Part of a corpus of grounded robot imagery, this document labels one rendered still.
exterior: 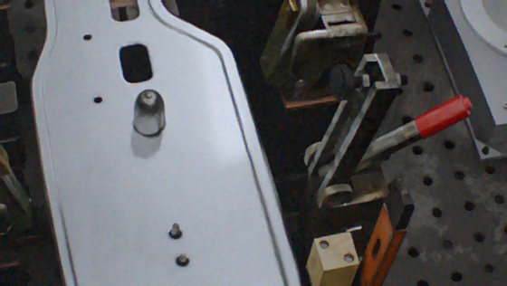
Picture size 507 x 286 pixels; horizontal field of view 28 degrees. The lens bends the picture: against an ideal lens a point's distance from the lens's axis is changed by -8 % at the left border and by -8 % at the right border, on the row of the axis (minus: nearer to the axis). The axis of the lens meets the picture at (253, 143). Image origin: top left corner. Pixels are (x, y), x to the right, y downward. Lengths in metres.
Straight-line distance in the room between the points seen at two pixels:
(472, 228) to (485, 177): 0.09
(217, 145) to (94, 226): 0.15
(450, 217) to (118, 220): 0.55
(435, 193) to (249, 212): 0.45
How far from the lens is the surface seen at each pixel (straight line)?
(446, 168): 1.45
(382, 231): 0.88
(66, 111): 1.08
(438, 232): 1.40
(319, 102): 1.16
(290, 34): 1.06
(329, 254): 0.94
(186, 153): 1.05
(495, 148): 1.47
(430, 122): 0.95
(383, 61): 0.87
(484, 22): 1.49
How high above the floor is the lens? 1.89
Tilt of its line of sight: 57 degrees down
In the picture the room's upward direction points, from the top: 9 degrees clockwise
